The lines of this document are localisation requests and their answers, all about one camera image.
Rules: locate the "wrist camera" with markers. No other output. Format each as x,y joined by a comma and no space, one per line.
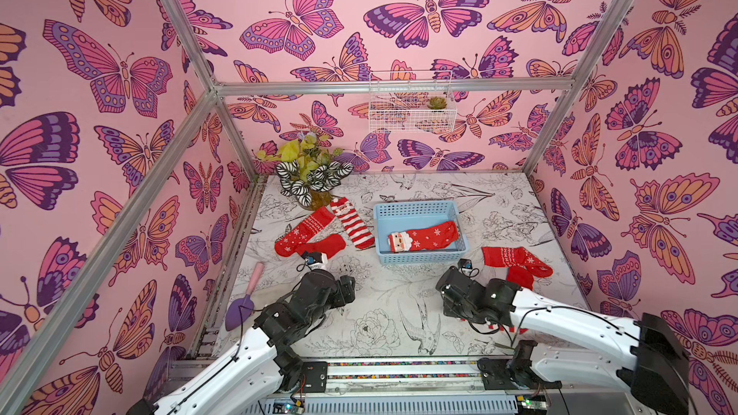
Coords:
314,260
466,267

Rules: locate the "small green succulent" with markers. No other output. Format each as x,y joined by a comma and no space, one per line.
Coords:
437,103

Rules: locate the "light blue plastic basket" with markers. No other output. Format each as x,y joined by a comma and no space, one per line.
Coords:
403,216

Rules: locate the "glass vase with plant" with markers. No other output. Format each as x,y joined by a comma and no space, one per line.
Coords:
307,169

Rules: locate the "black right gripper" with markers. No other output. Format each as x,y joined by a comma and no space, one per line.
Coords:
446,290

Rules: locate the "red santa snowflake sock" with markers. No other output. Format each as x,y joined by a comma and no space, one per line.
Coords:
435,238

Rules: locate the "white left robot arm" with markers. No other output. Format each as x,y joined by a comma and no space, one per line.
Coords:
262,362

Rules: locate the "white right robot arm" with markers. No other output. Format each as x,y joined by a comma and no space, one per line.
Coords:
554,343

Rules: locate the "red snowflake patterned sock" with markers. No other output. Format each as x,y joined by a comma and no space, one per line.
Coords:
300,239
523,267

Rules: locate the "red white striped santa sock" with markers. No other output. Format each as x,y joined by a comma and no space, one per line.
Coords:
353,225

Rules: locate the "white wire wall basket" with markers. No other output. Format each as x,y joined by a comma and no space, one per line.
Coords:
400,106

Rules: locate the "purple pink garden trowel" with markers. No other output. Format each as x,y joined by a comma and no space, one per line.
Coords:
242,308

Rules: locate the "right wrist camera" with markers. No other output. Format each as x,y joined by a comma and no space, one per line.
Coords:
466,267

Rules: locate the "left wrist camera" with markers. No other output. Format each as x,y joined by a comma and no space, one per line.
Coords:
314,260

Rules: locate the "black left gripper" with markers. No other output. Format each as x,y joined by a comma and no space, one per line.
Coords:
348,291

